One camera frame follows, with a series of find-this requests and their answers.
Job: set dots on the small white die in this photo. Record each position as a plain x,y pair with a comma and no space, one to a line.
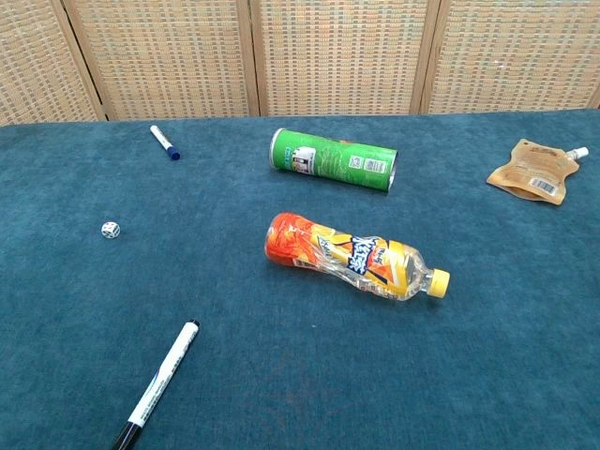
110,230

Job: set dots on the orange labelled plastic bottle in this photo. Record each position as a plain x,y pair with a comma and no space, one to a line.
351,258

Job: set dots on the green chips can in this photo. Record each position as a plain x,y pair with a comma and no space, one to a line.
328,159

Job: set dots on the teal blue table cloth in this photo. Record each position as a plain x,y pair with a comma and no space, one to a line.
300,356

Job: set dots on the white marker with blue cap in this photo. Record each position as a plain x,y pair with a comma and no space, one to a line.
161,139

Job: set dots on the woven bamboo folding screen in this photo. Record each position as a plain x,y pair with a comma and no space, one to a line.
328,56

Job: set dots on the white marker with black cap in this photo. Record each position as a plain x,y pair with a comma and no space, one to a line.
164,370

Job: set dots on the brown spouted drink pouch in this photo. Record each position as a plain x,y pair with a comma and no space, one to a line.
529,171

